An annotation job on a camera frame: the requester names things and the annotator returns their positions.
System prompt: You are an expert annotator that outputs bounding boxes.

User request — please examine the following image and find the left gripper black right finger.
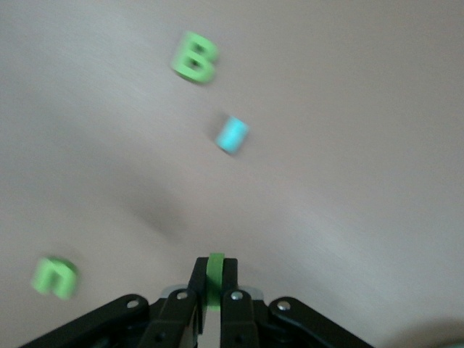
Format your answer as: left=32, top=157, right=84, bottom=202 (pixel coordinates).
left=219, top=257, right=367, bottom=348

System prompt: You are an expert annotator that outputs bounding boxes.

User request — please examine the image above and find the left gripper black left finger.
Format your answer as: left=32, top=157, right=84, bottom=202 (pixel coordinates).
left=17, top=256, right=208, bottom=348

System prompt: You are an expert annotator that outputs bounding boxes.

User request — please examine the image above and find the green rounded foam letter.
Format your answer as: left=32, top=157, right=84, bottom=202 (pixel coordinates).
left=204, top=252, right=228, bottom=312

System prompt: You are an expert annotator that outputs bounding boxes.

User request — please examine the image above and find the green letter u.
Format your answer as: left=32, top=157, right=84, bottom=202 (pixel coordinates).
left=30, top=255, right=80, bottom=301

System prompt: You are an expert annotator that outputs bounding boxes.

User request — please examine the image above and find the green letter B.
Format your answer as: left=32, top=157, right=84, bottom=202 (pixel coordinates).
left=170, top=30, right=220, bottom=88

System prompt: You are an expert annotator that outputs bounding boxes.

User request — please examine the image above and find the small teal letter piece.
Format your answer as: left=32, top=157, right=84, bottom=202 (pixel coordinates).
left=213, top=115, right=251, bottom=155

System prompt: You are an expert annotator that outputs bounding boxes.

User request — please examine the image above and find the brown table cover sheet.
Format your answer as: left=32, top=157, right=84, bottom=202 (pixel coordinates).
left=0, top=0, right=464, bottom=348

